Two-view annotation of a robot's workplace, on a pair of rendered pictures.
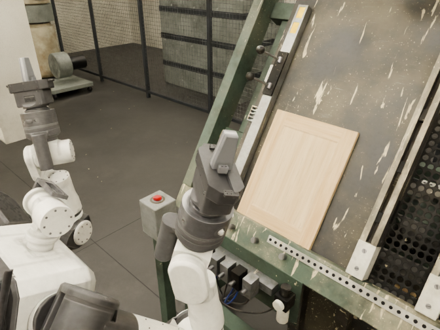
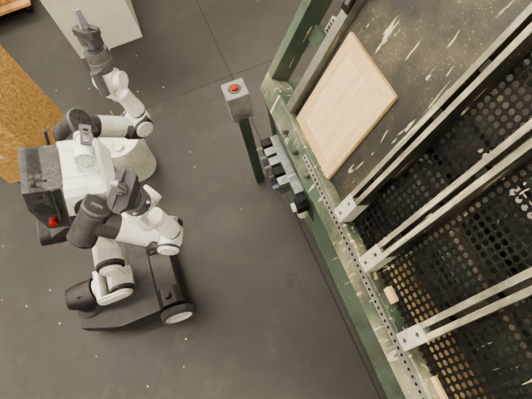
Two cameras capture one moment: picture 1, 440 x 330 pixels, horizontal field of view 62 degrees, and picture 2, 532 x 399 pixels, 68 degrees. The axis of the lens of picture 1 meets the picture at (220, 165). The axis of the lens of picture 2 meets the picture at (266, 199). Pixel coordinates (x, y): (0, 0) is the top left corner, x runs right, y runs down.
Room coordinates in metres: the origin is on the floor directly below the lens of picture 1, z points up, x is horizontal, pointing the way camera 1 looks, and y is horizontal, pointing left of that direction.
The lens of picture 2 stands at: (0.27, -0.66, 2.45)
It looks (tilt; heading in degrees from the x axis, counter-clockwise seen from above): 63 degrees down; 40
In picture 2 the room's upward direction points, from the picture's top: 16 degrees counter-clockwise
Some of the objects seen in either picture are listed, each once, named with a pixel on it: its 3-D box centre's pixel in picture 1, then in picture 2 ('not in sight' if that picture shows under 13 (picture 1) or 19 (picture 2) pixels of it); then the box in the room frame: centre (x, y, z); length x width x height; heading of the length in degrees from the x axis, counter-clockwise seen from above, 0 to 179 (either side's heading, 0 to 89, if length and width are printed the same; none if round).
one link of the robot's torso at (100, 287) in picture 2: not in sight; (112, 283); (0.28, 0.66, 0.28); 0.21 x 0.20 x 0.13; 137
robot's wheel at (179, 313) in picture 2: not in sight; (177, 313); (0.30, 0.28, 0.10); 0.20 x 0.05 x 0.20; 137
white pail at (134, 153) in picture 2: not in sight; (126, 149); (1.11, 1.19, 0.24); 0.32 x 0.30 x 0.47; 47
